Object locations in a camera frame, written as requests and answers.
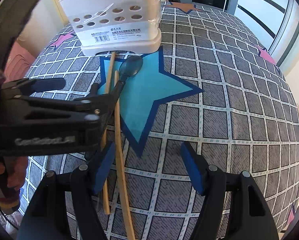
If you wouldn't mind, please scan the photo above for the person's left hand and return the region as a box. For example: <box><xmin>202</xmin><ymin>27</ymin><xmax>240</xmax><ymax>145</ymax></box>
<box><xmin>0</xmin><ymin>70</ymin><xmax>28</xmax><ymax>201</ymax></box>

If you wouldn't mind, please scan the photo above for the pink plastic stool stack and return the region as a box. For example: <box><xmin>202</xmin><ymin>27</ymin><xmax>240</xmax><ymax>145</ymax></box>
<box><xmin>4</xmin><ymin>41</ymin><xmax>36</xmax><ymax>82</ymax></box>

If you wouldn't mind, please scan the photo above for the translucent dark plastic spoon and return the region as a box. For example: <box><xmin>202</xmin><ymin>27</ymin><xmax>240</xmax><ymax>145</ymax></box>
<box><xmin>95</xmin><ymin>190</ymin><xmax>107</xmax><ymax>215</ymax></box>

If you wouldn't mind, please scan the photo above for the grey checkered star tablecloth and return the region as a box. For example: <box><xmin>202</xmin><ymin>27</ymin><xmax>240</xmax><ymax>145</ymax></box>
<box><xmin>121</xmin><ymin>2</ymin><xmax>299</xmax><ymax>239</ymax></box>

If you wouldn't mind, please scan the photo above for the long plain bamboo chopstick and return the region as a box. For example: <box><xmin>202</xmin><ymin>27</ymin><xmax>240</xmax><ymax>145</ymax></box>
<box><xmin>114</xmin><ymin>70</ymin><xmax>136</xmax><ymax>240</ymax></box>

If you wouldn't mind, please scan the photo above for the white plastic utensil holder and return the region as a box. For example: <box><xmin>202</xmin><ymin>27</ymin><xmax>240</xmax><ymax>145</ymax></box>
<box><xmin>60</xmin><ymin>0</ymin><xmax>161</xmax><ymax>56</ymax></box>

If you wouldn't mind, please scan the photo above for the white refrigerator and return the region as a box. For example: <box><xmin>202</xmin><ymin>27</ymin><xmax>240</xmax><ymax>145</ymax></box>
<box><xmin>234</xmin><ymin>0</ymin><xmax>299</xmax><ymax>66</ymax></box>

